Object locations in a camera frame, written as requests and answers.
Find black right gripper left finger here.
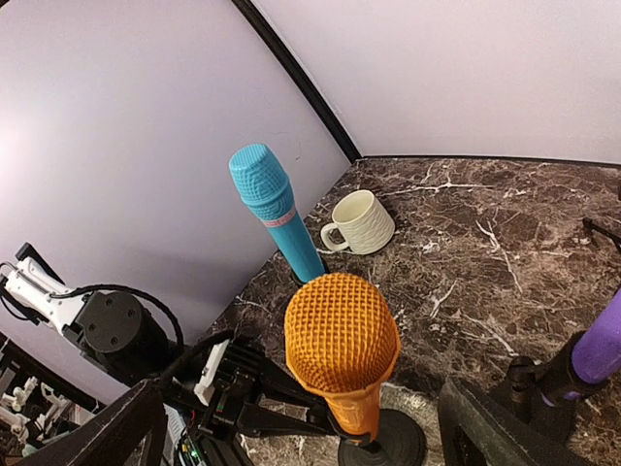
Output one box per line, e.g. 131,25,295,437
62,380,166,465

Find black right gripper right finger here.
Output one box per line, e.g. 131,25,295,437
439,379,558,465

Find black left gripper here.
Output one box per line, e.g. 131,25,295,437
159,329,341,466

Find black round-base orange mic stand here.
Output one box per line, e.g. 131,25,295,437
322,383,428,465

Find orange toy microphone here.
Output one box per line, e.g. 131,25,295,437
284,273,401,440

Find black round-base blue mic stand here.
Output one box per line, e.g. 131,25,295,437
290,260,330,288

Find blue toy microphone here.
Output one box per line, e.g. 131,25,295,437
229,144,323,282

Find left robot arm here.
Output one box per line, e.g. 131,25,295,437
1,243,336,465

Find black round-base purple mic stand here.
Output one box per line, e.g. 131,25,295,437
504,331,608,444

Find purple toy microphone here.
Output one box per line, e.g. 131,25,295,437
539,285,621,408

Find black tripod mic stand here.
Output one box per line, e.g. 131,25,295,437
582,217,621,252

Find cream ceramic mug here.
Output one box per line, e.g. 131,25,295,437
320,189,396,255

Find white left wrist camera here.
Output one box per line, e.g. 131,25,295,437
193,339,231,407

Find black left corner post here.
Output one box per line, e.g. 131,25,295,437
231,0,362,164

